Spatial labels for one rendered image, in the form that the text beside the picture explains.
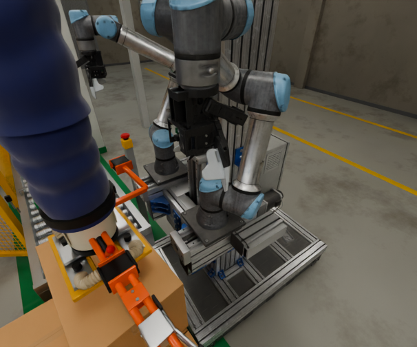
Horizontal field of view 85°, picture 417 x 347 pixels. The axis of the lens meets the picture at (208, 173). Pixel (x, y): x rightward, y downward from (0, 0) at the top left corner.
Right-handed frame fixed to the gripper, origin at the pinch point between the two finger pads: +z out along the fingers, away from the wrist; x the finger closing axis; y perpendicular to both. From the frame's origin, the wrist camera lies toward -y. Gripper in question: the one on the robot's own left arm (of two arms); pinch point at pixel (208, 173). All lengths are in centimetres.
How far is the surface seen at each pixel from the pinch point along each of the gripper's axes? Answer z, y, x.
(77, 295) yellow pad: 45, 39, -19
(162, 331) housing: 32.1, 20.6, 10.7
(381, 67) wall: 70, -589, -199
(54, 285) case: 58, 48, -38
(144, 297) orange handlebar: 32.2, 21.3, 0.7
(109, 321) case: 58, 33, -12
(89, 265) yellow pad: 44, 33, -28
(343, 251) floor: 152, -153, -2
